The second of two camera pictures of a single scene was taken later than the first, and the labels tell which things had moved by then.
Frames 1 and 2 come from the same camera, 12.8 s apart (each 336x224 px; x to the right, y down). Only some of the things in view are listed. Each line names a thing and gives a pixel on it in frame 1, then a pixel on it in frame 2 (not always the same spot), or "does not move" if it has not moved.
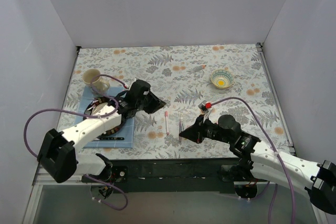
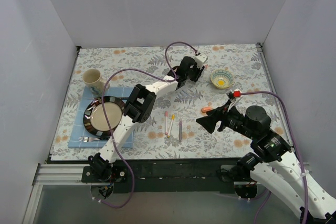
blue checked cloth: (87, 95) does not move
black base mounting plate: (173, 176) does not move
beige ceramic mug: (92, 77) does not move
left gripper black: (148, 100) -> (197, 71)
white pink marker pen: (166, 114) does not move
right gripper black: (200, 129) -> (220, 121)
